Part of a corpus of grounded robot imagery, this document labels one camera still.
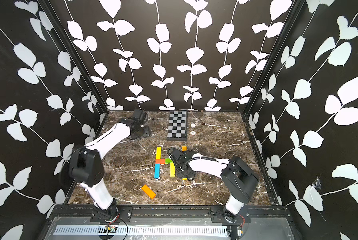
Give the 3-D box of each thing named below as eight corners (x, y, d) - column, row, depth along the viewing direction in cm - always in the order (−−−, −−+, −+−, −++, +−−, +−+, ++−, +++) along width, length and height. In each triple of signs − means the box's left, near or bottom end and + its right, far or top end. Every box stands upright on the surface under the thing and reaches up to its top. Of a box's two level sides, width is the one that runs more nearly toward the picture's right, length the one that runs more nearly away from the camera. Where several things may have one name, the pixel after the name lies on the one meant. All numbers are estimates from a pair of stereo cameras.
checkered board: (167, 140, 105) (167, 138, 103) (169, 113, 122) (169, 110, 120) (187, 140, 105) (187, 138, 103) (187, 113, 123) (187, 110, 120)
